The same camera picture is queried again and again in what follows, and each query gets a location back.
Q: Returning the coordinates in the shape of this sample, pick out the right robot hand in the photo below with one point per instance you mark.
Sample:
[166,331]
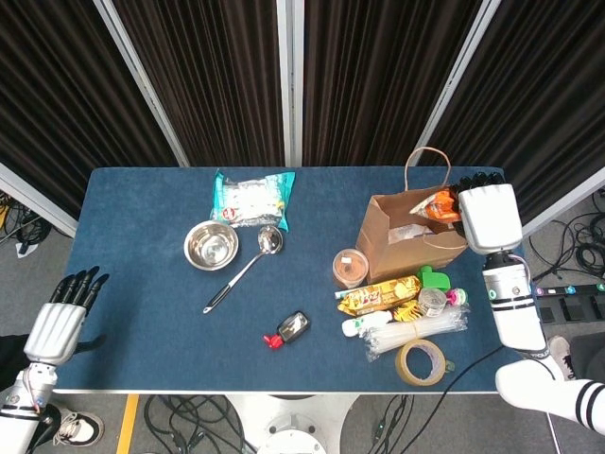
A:
[491,217]

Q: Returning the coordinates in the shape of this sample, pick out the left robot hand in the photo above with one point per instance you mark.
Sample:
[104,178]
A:
[57,331]

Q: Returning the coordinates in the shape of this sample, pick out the orange snack packet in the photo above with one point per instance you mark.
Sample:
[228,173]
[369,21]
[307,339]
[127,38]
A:
[439,205]

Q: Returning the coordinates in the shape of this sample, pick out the small clear plastic jar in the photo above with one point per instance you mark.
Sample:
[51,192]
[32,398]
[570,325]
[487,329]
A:
[432,302]

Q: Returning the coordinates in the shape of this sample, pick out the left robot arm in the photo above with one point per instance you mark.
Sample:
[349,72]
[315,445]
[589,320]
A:
[19,416]

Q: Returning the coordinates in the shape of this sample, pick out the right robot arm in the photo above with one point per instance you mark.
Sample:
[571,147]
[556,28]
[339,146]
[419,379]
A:
[517,317]

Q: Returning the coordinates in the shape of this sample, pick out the brown paper bag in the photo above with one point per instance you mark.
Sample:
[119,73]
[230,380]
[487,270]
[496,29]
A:
[402,265]

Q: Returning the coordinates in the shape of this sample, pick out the green plastic block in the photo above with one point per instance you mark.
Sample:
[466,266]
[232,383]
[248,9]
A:
[435,281]

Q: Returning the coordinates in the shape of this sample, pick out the yellow pink feather shuttlecock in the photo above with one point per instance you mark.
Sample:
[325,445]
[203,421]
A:
[457,297]

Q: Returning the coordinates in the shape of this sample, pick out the white paper scrap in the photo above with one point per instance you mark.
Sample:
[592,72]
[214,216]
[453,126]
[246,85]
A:
[22,249]

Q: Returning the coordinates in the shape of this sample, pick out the black trouser leg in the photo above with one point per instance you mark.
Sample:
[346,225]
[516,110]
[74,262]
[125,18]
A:
[45,425]
[591,359]

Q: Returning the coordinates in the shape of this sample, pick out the white black sneaker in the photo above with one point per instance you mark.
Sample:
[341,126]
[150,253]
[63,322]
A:
[78,428]

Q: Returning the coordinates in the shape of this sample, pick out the black pedal strip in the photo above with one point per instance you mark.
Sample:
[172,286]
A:
[572,302]

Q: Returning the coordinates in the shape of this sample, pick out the dark pleated curtain panel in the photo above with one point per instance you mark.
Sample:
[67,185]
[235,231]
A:
[47,94]
[543,94]
[368,71]
[212,71]

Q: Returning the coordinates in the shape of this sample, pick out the gold biscuit packet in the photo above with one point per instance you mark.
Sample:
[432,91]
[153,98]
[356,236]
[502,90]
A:
[378,295]

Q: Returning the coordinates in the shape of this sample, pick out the clear jar of rubber bands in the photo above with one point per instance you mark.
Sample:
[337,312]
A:
[350,269]

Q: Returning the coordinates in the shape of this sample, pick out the grey shoe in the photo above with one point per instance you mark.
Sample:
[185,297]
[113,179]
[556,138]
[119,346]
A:
[562,359]

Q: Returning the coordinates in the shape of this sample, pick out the small white bottle green print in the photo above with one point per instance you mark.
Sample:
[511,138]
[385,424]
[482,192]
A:
[364,325]

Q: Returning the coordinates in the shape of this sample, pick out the brown tape roll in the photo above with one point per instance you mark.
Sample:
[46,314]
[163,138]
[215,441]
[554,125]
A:
[404,369]

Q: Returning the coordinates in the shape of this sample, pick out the stainless steel bowl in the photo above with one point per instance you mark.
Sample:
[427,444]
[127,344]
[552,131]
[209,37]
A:
[210,246]

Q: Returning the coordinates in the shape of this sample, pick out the black red car key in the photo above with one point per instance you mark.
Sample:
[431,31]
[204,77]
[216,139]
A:
[295,326]

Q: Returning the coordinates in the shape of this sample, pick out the teal plastic food packet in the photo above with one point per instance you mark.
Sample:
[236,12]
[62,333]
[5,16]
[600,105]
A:
[250,198]

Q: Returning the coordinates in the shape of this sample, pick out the white partition frame post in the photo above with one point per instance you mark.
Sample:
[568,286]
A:
[144,90]
[567,204]
[289,71]
[38,201]
[454,82]

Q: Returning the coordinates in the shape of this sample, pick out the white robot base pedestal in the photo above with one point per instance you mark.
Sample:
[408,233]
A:
[288,425]

